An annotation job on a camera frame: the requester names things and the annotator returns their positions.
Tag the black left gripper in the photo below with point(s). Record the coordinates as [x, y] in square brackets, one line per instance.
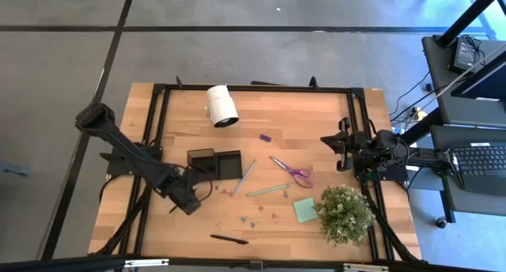
[185, 190]

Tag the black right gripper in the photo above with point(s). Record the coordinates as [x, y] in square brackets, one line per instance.
[356, 145]

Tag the black pen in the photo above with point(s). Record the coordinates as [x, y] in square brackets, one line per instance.
[229, 239]

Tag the black mesh desk organizer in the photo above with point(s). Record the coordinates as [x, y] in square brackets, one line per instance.
[229, 165]

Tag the purple eraser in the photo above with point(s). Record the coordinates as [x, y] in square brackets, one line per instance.
[265, 138]

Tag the green sticky note pad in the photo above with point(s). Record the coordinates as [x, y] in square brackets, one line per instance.
[304, 210]

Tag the green pencil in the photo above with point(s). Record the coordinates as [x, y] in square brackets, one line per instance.
[269, 190]

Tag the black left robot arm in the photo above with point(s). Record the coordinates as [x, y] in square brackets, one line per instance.
[118, 141]

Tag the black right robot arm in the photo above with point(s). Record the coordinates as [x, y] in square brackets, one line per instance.
[419, 157]

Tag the artificial potted plant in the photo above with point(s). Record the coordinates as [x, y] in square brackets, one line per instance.
[344, 214]

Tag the white paper sheet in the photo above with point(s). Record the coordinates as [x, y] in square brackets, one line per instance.
[413, 165]

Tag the black diagonal desk beam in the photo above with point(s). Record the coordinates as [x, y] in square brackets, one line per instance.
[419, 129]

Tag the white yellow power strip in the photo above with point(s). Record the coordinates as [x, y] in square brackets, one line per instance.
[418, 114]

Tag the grey desk with monitor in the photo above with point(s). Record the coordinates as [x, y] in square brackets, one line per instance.
[442, 86]

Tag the black caster wheel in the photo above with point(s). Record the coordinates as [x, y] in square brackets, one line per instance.
[441, 223]

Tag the black laptop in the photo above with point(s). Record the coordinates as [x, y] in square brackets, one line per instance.
[478, 161]

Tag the black rig beam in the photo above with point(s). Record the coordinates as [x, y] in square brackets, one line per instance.
[59, 264]

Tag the grey desk with laptop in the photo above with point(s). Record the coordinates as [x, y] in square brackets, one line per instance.
[474, 205]

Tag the black power adapter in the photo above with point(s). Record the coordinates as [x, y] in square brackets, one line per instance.
[464, 54]

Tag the dark computer monitor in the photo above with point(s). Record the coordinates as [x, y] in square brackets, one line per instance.
[486, 84]

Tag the blue floor object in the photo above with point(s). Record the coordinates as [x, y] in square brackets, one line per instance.
[16, 170]

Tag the black vertical pole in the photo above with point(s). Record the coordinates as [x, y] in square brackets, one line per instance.
[470, 15]

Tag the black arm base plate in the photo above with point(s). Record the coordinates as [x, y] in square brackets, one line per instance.
[395, 173]
[118, 167]

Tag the silver bracket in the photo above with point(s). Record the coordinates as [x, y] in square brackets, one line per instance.
[146, 263]
[365, 267]

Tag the black aluminium table frame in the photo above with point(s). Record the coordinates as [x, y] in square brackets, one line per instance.
[276, 88]

